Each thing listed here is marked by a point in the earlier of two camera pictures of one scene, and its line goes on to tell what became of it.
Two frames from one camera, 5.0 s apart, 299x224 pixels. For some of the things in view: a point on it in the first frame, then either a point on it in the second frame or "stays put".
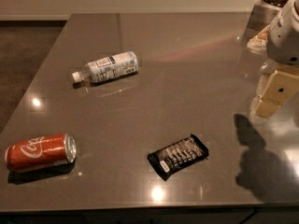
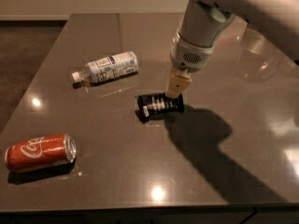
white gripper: (284, 36) → (188, 57)
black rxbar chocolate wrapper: (169, 159) → (153, 105)
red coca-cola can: (42, 151) stays put
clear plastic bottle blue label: (115, 66) stays put
